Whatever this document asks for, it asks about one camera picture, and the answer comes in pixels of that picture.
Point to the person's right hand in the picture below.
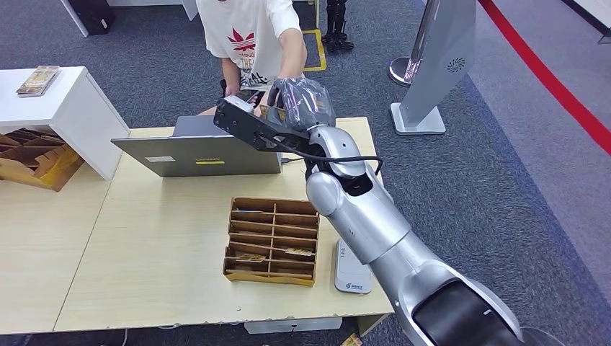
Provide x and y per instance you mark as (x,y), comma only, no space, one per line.
(232,91)

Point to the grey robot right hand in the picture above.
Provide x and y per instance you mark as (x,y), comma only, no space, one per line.
(308,102)

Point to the person's right forearm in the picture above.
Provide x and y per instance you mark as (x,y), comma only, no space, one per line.
(231,71)

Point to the person's left forearm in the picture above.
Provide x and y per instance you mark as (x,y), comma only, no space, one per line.
(293,55)

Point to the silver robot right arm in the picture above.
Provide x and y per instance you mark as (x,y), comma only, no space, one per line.
(367,215)

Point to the person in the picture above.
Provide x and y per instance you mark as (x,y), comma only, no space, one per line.
(238,28)

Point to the brown patterned key card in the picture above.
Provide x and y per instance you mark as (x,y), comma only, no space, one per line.
(299,252)
(250,258)

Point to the white card reader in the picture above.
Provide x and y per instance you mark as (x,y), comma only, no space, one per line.
(351,272)

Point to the brown slotted card tray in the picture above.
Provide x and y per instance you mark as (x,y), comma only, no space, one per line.
(272,279)

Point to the yellow floor tape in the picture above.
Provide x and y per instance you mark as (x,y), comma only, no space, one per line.
(323,50)

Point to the grey laptop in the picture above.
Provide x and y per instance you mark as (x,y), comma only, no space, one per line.
(200,155)

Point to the black robot legs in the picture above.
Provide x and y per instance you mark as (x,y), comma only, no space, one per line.
(336,28)

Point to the silver kiosk stand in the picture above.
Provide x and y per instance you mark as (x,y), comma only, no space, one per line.
(439,71)

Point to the white box riser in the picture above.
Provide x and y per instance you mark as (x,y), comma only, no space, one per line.
(86,119)

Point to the black box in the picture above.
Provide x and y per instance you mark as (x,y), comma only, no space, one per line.
(93,16)

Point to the brown patterned booklet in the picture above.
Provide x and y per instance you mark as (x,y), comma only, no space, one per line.
(37,81)

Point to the brown cardboard organiser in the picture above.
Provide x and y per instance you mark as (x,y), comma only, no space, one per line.
(43,167)

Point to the grey metal table beam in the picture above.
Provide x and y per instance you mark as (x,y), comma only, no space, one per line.
(291,325)

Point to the wooden table leg panel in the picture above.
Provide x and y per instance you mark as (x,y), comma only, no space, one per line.
(372,324)

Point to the brown cardboard piece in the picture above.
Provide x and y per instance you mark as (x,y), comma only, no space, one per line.
(352,341)

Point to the white platform with dark edge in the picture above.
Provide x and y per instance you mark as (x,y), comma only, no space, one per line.
(596,7)

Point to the translucent grey round object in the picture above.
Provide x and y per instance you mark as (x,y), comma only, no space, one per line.
(549,338)

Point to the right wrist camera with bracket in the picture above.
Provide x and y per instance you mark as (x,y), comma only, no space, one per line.
(248,126)

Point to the chrome stanchion post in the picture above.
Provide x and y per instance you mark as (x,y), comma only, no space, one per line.
(398,70)

